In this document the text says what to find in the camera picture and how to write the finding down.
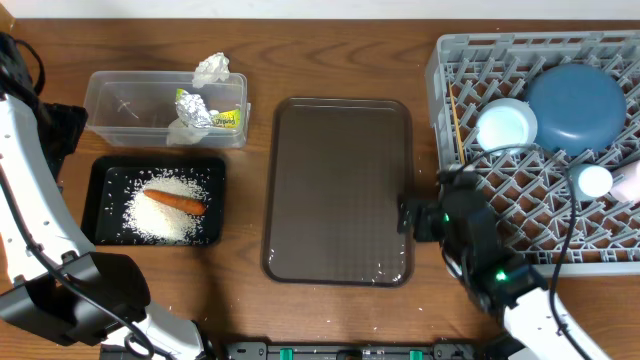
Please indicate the wooden chopstick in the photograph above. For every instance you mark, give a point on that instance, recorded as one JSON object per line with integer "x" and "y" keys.
{"x": 459, "y": 142}

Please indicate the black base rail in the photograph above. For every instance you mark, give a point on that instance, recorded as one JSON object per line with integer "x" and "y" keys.
{"x": 264, "y": 351}

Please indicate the dark blue plate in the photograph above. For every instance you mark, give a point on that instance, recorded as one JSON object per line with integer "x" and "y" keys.
{"x": 578, "y": 107}

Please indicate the pile of white rice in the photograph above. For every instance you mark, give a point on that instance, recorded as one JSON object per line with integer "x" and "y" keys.
{"x": 129, "y": 217}

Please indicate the yellow silver snack wrapper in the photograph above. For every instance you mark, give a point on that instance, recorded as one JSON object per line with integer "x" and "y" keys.
{"x": 193, "y": 112}

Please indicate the white paper napkin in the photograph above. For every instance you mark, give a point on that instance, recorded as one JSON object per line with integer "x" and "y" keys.
{"x": 212, "y": 69}

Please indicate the black tray bin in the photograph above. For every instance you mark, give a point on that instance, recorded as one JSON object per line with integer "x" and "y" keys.
{"x": 215, "y": 167}

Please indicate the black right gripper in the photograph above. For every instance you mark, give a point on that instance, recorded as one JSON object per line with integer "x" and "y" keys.
{"x": 429, "y": 210}

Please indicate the brown serving tray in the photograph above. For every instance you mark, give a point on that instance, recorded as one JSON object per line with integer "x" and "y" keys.
{"x": 338, "y": 170}

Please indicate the white cup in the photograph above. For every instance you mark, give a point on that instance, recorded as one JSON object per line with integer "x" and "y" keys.
{"x": 626, "y": 187}

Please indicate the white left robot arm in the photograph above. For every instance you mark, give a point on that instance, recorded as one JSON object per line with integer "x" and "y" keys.
{"x": 64, "y": 289}

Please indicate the clear plastic bin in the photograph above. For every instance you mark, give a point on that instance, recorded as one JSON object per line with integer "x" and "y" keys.
{"x": 138, "y": 109}

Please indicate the light blue cup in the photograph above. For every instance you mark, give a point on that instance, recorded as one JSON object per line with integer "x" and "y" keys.
{"x": 590, "y": 181}

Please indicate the grey dishwasher rack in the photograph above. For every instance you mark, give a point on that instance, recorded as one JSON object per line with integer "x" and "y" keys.
{"x": 527, "y": 191}

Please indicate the light blue bowl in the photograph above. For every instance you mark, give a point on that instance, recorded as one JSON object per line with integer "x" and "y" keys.
{"x": 506, "y": 122}

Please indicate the orange carrot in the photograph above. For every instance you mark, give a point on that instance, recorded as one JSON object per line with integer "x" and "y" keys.
{"x": 182, "y": 203}

